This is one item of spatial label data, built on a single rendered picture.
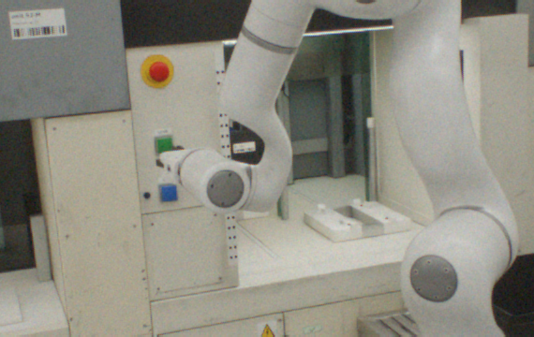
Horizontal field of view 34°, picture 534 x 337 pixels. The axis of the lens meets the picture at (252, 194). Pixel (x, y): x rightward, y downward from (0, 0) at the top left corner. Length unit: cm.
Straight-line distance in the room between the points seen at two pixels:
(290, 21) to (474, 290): 46
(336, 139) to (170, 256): 112
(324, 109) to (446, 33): 166
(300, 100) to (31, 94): 129
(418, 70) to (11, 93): 84
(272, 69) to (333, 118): 152
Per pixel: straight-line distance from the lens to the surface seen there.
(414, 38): 125
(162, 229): 184
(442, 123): 120
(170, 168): 155
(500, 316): 161
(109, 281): 184
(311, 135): 287
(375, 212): 233
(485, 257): 119
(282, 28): 130
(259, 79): 132
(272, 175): 142
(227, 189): 138
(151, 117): 179
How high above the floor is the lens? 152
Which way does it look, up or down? 14 degrees down
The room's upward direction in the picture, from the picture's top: 4 degrees counter-clockwise
